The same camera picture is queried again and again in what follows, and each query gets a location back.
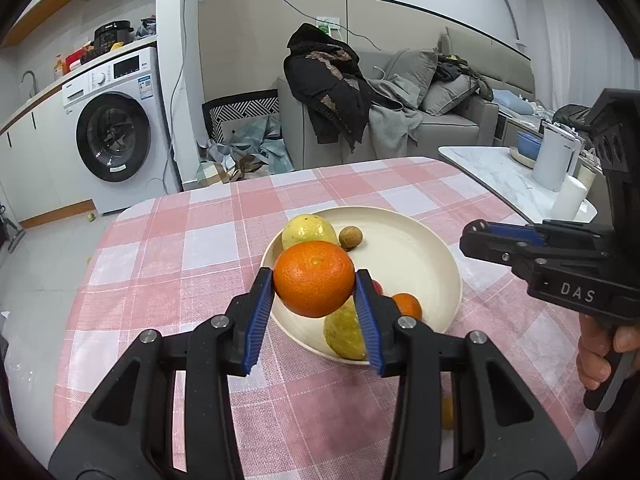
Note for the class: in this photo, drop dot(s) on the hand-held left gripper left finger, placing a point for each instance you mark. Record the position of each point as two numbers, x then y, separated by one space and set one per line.
257 320

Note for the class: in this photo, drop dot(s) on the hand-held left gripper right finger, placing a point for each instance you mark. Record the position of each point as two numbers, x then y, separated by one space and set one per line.
370 325

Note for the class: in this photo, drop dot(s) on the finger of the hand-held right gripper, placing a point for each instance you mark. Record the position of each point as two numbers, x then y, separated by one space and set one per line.
492 252
515 235

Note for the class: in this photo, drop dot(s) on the green guava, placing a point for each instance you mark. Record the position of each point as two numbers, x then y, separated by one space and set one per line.
342 332

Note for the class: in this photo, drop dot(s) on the orange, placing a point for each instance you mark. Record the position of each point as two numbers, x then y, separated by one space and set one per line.
314 277
409 306
447 412

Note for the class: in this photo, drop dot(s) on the cream round plate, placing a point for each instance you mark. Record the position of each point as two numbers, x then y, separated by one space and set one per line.
405 260

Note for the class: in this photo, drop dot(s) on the brown longan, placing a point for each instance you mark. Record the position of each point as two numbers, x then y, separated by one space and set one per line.
350 238

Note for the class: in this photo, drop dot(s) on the person's right hand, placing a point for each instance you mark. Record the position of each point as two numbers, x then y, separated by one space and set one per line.
592 355

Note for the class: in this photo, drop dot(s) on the red cherry tomato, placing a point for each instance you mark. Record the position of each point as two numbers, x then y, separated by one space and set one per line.
378 288

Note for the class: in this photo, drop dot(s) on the white marble side table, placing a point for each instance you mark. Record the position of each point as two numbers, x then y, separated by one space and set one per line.
495 175

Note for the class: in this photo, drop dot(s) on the white paper roll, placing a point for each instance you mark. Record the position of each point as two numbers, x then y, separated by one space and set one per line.
569 197

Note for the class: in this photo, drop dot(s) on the white electric kettle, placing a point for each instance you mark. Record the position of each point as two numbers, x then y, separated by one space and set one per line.
552 160

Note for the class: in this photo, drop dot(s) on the yellow guava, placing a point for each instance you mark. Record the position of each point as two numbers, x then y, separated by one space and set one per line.
307 230

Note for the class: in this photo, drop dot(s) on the pink checked tablecloth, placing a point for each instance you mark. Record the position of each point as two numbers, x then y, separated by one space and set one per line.
165 260

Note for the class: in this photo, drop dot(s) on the grey sofa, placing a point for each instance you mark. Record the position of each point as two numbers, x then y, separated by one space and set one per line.
450 130

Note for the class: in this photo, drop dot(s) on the grey pillow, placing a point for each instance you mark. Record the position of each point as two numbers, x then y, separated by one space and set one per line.
412 70
450 94

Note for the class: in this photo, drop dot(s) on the pile of paper bags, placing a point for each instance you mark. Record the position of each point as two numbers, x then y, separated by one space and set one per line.
250 157

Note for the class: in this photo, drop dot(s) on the grey garment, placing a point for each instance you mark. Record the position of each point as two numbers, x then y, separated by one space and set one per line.
395 120

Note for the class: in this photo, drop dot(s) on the dark clothes on sofa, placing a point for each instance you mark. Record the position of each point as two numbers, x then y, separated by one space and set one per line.
452 67

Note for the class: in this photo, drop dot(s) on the black patterned basket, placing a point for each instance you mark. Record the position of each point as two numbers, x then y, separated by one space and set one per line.
240 107

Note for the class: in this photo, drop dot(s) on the black jacket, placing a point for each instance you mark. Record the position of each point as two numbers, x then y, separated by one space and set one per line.
325 85

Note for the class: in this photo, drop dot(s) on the white washing machine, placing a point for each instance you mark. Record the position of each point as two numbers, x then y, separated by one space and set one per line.
115 125

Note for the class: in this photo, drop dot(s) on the white kitchen counter cabinet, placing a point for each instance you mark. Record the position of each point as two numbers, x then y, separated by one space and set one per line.
35 160

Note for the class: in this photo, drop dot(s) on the black rice cooker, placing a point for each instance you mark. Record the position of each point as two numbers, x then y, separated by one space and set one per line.
114 37

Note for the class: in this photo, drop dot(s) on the red container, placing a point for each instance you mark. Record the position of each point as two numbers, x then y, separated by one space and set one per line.
80 57

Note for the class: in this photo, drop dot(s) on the yellow bottle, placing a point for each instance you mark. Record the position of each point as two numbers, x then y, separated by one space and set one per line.
59 67

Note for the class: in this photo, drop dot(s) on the kitchen faucet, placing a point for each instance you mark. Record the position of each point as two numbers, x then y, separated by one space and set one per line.
30 80

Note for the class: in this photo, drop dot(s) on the white upper cabinet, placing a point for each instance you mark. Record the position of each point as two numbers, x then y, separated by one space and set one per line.
30 15

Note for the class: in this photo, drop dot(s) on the green label wall socket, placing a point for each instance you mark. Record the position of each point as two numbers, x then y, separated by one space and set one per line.
327 25

